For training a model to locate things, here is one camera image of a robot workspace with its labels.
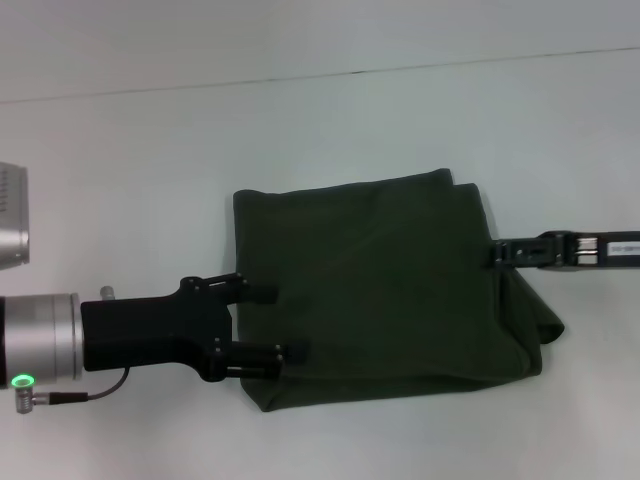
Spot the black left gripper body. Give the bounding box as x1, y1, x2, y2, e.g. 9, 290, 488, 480
79, 275, 237, 385

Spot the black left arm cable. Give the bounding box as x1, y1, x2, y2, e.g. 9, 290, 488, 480
30, 367, 132, 404

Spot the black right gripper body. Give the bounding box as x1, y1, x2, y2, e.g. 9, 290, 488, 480
563, 228, 640, 279

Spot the dark green FREE t-shirt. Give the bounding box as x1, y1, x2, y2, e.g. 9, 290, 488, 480
232, 168, 567, 414

